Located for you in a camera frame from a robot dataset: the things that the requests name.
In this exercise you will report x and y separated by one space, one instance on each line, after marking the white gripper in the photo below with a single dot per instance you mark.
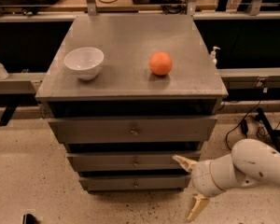
202 178

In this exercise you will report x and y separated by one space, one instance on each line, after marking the grey drawer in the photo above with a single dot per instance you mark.
138 182
127 161
133 129

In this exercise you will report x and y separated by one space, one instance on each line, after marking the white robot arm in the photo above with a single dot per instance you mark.
251 163

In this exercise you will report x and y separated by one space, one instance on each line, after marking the grey bottom drawer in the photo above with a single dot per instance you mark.
138 182

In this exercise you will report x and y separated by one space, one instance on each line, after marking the grey top drawer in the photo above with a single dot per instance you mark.
133 129

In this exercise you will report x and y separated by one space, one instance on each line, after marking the grey drawer cabinet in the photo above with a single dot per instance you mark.
126 87

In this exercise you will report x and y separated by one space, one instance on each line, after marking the black stand leg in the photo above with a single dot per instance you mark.
274 134

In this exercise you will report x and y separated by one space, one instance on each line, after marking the orange ball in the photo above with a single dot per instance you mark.
160 63

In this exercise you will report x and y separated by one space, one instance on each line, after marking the white pump bottle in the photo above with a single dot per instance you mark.
213 54

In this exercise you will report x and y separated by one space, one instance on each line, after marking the white bowl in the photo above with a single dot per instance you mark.
85 63

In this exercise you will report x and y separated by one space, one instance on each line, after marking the black object on floor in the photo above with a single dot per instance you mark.
28 219

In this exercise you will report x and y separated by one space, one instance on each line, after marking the black bracket leg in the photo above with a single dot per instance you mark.
7 115

